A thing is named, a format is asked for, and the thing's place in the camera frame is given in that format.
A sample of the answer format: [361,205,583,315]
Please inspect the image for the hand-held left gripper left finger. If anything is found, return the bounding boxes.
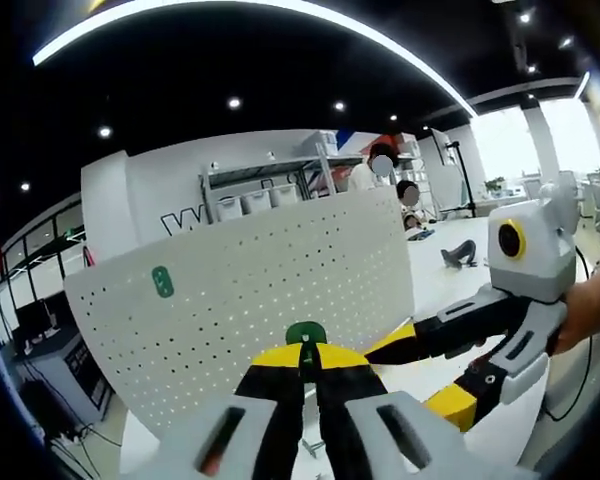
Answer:
[122,343,306,480]

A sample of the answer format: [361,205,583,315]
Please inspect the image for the person's right hand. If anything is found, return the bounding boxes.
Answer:
[549,279,600,355]

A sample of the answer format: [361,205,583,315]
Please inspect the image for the dark grey curved neck device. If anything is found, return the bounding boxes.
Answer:
[439,239,479,271]

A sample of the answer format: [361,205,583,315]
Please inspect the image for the black tripod stand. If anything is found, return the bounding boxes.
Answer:
[442,139,479,221]

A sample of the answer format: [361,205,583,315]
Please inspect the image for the grey office desk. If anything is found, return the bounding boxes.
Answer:
[9,324,116,416]

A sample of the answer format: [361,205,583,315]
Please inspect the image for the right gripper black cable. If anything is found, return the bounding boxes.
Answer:
[542,243,597,422]

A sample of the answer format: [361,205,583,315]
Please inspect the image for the white perforated mounting plate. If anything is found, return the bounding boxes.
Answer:
[62,188,415,441]

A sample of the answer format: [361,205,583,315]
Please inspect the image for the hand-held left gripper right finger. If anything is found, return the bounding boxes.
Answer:
[312,342,539,480]

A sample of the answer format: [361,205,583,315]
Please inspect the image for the white flat panel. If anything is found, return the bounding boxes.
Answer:
[431,127,454,166]

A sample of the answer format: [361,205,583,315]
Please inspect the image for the long linear ceiling light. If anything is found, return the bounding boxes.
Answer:
[32,0,481,119]

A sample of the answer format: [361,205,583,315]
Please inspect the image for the round ceiling downlights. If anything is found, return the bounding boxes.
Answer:
[0,12,574,194]

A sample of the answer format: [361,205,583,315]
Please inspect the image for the black computer monitor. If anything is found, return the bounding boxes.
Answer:
[12,299,51,341]

